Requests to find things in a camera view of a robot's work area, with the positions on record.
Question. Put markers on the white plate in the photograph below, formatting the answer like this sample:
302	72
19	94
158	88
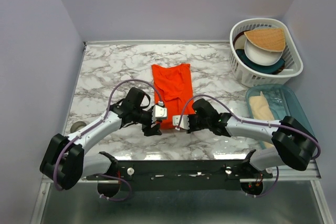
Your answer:
260	56

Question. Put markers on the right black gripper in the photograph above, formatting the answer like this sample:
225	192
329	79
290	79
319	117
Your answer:
191	128

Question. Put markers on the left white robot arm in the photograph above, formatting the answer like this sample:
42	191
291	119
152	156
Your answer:
65	160

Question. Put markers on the orange t shirt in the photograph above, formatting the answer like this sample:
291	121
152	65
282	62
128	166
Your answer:
175	87

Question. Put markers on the grey tape roll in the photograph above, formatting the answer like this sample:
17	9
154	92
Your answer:
77	126

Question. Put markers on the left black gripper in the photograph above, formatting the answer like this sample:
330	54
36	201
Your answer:
148	131

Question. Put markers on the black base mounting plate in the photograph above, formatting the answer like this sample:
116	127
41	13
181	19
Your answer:
226	174

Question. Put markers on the beige folded cloth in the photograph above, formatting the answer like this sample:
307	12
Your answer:
260	108

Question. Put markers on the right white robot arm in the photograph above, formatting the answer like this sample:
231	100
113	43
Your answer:
292	144

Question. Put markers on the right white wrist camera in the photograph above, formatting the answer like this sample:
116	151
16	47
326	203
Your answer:
181	122

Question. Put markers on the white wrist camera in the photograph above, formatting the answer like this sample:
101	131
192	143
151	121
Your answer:
181	122
159	112

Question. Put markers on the aluminium rail frame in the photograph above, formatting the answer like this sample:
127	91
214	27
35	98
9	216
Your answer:
297	198

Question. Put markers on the white plastic basket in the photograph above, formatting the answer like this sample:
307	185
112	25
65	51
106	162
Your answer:
250	77

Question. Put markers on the teal plastic bin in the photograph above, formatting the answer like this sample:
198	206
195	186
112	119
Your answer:
282	102

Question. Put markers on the teal bowl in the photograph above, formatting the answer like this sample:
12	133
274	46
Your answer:
272	69

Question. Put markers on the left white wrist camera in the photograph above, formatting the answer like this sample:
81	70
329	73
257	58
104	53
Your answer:
159	112

